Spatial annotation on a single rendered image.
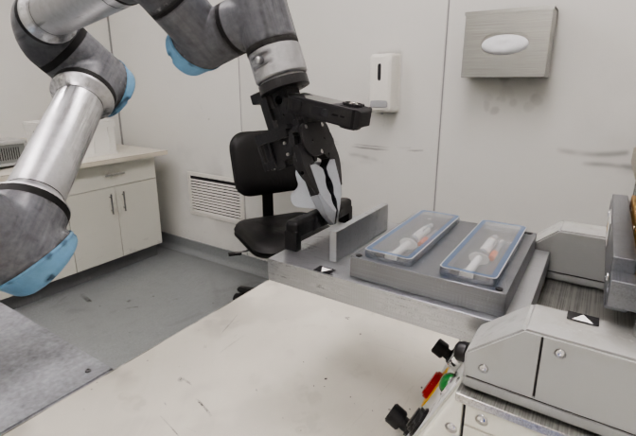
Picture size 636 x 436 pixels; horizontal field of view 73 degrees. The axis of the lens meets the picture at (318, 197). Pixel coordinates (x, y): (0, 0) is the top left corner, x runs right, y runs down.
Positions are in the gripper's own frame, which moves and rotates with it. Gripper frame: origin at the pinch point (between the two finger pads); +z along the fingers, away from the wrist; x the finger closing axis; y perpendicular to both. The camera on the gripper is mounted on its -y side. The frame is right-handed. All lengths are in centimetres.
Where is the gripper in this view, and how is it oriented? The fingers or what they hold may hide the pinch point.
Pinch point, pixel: (335, 215)
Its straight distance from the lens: 60.6
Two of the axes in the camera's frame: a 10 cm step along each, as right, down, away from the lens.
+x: -5.5, 2.2, -8.1
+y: -7.9, 2.0, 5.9
